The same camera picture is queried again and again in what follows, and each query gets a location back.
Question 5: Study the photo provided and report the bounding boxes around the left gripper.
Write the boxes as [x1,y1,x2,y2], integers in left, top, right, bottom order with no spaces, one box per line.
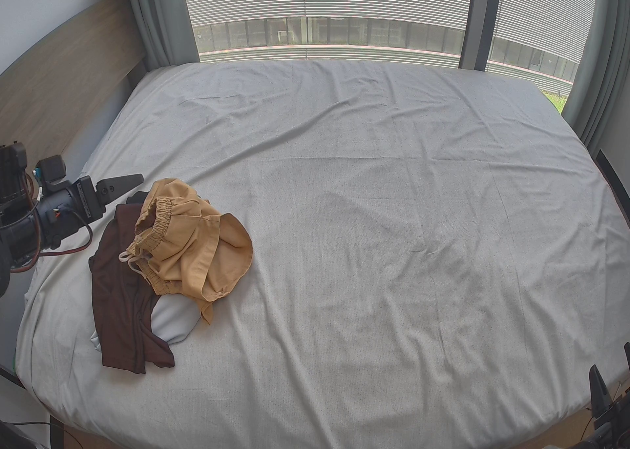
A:
[34,173,145,251]

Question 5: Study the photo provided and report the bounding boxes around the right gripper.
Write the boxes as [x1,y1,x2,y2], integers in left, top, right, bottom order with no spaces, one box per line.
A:
[589,341,630,449]

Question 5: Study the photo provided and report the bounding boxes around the tan shorts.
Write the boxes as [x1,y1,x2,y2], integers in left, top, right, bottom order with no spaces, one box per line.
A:
[119,178,253,325]

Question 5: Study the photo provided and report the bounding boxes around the bed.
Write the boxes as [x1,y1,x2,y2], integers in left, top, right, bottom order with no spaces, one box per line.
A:
[0,0,630,449]

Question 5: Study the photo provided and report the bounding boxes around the brown garment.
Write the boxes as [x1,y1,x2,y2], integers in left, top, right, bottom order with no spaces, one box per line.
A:
[89,203,176,375]

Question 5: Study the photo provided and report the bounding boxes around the pale grey garment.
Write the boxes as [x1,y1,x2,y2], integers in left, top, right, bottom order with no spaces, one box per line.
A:
[89,297,203,354]

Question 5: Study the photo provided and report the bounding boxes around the grey-green curtain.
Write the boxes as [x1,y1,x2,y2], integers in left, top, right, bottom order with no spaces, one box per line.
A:
[102,0,201,75]
[561,0,630,155]

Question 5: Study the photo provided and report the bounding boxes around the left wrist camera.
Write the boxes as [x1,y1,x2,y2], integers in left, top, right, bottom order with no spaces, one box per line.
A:
[35,155,67,194]

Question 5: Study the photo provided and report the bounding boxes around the black cable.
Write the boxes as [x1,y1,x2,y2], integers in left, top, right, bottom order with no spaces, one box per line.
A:
[37,211,94,258]

